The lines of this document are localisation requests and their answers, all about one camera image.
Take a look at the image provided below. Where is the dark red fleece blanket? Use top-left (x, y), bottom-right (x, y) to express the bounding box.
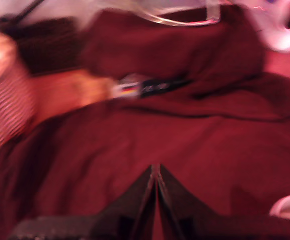
top-left (0, 4), bottom-right (290, 240)

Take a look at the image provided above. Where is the dark box with label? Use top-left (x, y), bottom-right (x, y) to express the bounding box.
top-left (111, 73), bottom-right (193, 100)

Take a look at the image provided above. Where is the dark brown textured jar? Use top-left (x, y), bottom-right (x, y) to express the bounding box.
top-left (16, 16), bottom-right (82, 75)

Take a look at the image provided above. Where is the cork globe on metal stand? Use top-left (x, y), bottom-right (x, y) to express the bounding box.
top-left (132, 0), bottom-right (222, 27)

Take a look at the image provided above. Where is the black round-headed scoop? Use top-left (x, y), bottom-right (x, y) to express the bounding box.
top-left (0, 0), bottom-right (47, 29)

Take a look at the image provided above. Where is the wicker basket with handle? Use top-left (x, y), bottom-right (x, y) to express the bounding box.
top-left (0, 31), bottom-right (37, 160)

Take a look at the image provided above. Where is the small white round camera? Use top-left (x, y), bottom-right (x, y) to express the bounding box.
top-left (249, 0), bottom-right (290, 53)

